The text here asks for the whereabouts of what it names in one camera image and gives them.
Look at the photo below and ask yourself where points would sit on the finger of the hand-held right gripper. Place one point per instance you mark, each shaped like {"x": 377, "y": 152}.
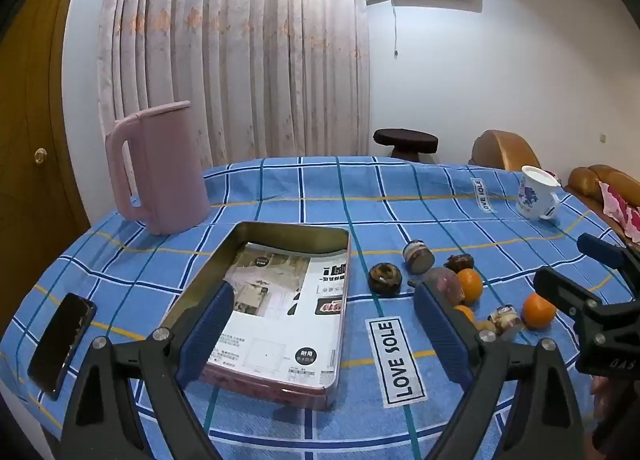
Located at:
{"x": 565, "y": 292}
{"x": 602, "y": 247}

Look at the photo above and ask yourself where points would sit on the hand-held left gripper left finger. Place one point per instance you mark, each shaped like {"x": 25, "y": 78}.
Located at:
{"x": 210, "y": 325}

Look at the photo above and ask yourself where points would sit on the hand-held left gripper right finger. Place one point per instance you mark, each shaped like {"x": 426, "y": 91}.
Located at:
{"x": 440, "y": 330}

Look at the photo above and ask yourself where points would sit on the purple passion fruit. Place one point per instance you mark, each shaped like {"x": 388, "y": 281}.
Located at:
{"x": 445, "y": 285}

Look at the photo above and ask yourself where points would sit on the rectangular metal tin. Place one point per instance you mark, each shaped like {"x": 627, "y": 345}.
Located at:
{"x": 295, "y": 235}

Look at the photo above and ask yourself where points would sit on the person's right hand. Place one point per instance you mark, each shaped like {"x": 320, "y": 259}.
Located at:
{"x": 602, "y": 397}

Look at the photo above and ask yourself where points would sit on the small orange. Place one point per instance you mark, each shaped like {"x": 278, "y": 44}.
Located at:
{"x": 465, "y": 313}

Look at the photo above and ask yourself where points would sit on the pink cloth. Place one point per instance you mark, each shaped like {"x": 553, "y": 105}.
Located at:
{"x": 620, "y": 207}

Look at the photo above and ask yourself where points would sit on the printed paper sheet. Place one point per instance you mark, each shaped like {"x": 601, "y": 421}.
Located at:
{"x": 280, "y": 320}

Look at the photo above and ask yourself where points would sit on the small jar with dark lid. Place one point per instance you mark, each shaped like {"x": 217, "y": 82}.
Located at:
{"x": 417, "y": 256}

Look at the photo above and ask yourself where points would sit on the white mug with blue print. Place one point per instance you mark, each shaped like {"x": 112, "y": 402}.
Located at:
{"x": 535, "y": 195}

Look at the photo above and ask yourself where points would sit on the tan leather sofa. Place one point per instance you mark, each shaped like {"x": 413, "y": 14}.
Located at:
{"x": 505, "y": 150}

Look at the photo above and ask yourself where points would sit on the black smartphone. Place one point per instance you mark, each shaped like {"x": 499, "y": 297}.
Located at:
{"x": 62, "y": 345}

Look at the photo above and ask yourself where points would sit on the pink plastic pitcher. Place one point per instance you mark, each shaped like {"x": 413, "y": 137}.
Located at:
{"x": 165, "y": 170}

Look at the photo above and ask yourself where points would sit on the blue plaid tablecloth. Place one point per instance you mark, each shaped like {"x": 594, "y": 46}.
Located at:
{"x": 300, "y": 190}

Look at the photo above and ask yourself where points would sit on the dark round stool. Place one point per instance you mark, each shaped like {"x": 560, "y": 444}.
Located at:
{"x": 406, "y": 140}

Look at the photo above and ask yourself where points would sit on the wooden door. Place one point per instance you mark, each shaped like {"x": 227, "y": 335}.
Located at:
{"x": 30, "y": 165}

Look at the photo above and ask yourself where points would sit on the brass door knob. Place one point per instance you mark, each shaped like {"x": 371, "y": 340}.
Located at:
{"x": 39, "y": 155}

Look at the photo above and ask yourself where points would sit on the pale floral curtain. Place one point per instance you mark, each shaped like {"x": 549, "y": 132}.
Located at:
{"x": 235, "y": 50}

